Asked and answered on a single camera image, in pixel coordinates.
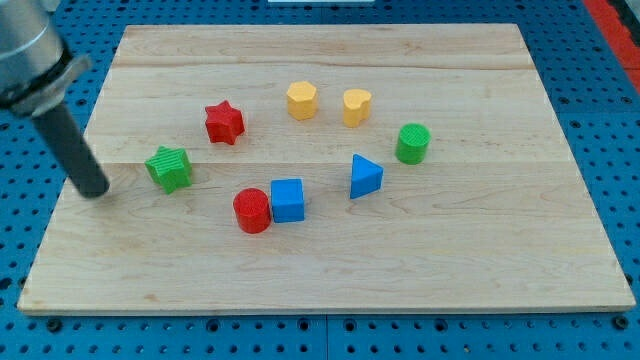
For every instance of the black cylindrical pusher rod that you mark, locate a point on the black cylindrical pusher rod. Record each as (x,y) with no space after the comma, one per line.
(61,133)

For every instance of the blue cube block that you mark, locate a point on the blue cube block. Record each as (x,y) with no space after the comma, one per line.
(287,200)

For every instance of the red cylinder block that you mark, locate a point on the red cylinder block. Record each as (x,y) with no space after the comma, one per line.
(252,210)

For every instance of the red star block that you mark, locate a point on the red star block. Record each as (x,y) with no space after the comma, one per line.
(224,123)

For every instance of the blue triangle block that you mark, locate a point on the blue triangle block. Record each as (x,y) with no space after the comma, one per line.
(366,176)

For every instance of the green cylinder block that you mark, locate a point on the green cylinder block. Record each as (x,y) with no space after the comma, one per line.
(412,143)

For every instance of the red tape strip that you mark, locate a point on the red tape strip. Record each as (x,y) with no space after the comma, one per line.
(609,18)

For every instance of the yellow heart block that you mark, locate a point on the yellow heart block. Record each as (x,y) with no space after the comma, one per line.
(356,107)

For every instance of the yellow hexagon block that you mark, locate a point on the yellow hexagon block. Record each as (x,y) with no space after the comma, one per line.
(302,100)

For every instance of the light wooden board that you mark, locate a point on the light wooden board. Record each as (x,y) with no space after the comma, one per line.
(495,219)

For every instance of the green star block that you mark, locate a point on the green star block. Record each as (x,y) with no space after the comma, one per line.
(170,168)

